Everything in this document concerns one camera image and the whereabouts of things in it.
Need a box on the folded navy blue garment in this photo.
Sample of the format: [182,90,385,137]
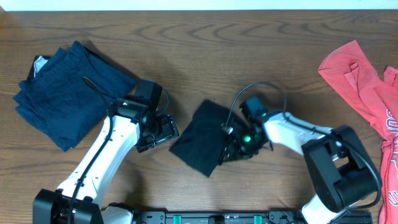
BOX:
[14,41,136,151]

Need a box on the red printed t-shirt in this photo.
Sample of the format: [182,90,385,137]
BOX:
[318,40,397,223]

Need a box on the black polo shirt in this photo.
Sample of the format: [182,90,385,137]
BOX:
[169,100,246,177]

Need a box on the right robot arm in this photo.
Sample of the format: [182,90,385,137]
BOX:
[220,97,382,223]

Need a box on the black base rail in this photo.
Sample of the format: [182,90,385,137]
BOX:
[136,210,306,224]

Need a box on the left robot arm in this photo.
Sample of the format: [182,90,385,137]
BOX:
[32,80,178,223]

